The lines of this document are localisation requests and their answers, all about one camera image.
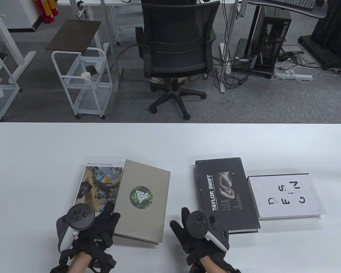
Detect grey floor plate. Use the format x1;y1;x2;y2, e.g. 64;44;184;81
281;44;304;54

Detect white drawer unit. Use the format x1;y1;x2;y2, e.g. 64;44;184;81
114;6;144;43

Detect dark brown table board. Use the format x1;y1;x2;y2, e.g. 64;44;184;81
45;20;102;53

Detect person's left hand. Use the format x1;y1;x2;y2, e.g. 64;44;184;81
71;201;121;269

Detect black computer tower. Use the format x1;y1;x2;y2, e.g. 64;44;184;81
251;16;292;79

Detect dark keyboard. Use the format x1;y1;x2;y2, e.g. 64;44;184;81
284;0;315;10

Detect dark grey laptop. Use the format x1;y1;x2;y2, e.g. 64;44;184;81
235;38;249;60

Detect aluminium frame post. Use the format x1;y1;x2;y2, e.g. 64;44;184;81
219;0;242;94
100;0;123;93

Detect grey white controller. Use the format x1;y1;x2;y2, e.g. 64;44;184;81
186;210;230;252
56;204;96;253

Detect grey book green circle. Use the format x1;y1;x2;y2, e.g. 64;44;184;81
113;159;171;245

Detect white desk leg frame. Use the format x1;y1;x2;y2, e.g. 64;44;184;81
0;5;37;84

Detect black wrist sensor band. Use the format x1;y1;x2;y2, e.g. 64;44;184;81
50;247;71;273

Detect person's right hand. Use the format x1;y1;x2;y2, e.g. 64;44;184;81
170;207;235;273

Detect person's left forearm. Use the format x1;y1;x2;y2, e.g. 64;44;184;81
65;252;93;273

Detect white power strip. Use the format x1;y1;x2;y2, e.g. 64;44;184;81
276;73;313;80

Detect black curved desk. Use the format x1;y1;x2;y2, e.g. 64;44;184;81
244;0;328;57

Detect white book black letters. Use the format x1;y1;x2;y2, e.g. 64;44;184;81
247;173;327;221

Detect white photo cover book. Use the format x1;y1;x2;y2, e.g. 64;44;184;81
73;162;126;215

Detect white rolling cart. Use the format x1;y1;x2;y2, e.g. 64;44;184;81
51;47;114;119

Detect black photo cover book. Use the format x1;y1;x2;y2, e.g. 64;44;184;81
195;157;261;234

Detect person's right forearm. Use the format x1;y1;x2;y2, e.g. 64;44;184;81
200;256;225;273

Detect black equipment stand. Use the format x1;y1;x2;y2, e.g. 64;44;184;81
298;0;341;71

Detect black mesh office chair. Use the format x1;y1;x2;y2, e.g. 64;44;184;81
135;0;221;120

